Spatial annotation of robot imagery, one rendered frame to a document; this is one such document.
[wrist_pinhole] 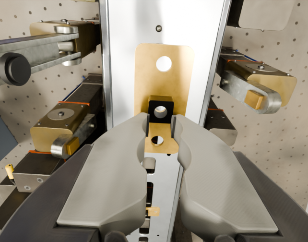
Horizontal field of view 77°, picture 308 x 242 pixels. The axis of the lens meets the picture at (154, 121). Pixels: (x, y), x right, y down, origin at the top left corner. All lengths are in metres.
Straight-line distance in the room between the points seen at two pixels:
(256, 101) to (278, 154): 0.70
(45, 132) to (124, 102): 0.16
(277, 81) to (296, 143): 0.64
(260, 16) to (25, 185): 0.53
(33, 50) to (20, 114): 0.66
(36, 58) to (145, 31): 0.19
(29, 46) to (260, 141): 0.86
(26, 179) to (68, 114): 0.14
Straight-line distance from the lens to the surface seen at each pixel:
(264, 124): 0.90
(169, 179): 0.54
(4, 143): 0.97
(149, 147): 0.16
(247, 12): 0.43
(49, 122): 0.43
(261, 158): 1.00
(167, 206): 0.63
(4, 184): 0.55
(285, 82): 0.42
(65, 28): 0.33
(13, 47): 0.25
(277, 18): 0.46
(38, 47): 0.29
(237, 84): 0.39
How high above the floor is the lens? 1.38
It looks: 61 degrees down
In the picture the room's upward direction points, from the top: 179 degrees counter-clockwise
